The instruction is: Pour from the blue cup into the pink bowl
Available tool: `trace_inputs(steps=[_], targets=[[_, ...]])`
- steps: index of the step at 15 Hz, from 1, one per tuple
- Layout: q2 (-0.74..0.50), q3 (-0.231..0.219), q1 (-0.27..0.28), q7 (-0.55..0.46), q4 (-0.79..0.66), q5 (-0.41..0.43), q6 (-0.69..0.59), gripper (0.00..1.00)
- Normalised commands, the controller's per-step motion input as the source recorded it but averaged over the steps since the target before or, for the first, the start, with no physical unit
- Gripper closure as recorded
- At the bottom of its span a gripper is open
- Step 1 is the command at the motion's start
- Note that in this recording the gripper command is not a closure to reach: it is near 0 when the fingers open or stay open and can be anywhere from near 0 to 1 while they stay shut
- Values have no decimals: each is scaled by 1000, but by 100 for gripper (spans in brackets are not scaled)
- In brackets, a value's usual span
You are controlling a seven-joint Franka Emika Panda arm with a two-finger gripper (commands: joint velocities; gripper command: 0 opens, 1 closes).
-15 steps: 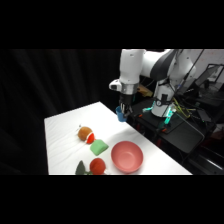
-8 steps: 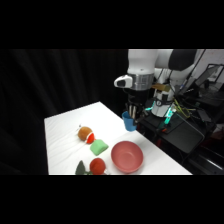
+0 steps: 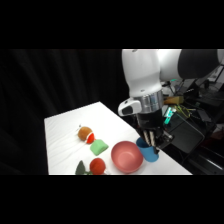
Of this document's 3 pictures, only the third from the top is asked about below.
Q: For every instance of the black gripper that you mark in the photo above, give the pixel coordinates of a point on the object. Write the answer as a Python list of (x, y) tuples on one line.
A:
[(150, 121)]

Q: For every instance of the blue plastic cup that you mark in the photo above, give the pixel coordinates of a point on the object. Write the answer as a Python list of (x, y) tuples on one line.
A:
[(149, 154)]

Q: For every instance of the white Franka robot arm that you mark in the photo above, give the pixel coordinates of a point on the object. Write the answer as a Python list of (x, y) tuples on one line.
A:
[(143, 73)]

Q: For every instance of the pink plastic bowl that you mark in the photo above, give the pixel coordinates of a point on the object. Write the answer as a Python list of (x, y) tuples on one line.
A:
[(127, 157)]

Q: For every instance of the green status light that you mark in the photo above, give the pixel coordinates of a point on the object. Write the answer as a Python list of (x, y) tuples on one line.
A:
[(167, 115)]

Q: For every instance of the black robot stand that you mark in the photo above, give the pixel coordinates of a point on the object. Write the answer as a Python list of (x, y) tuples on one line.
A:
[(186, 135)]

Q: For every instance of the green folded cloth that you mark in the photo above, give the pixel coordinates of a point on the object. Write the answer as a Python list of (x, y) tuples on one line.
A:
[(98, 147)]

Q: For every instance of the red plush fruit with leaf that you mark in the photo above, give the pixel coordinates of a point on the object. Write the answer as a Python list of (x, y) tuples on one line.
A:
[(97, 166)]

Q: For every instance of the orange and red plush fruit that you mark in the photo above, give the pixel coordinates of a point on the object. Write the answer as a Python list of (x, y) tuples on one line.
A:
[(84, 133)]

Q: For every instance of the dark laptop computer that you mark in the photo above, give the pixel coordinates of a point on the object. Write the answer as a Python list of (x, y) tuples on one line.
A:
[(210, 90)]

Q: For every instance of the black curtain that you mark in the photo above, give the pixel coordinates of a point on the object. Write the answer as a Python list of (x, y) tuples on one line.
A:
[(50, 83)]

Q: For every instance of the white grey wrist camera box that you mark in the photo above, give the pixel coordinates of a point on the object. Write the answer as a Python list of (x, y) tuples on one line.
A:
[(128, 107)]

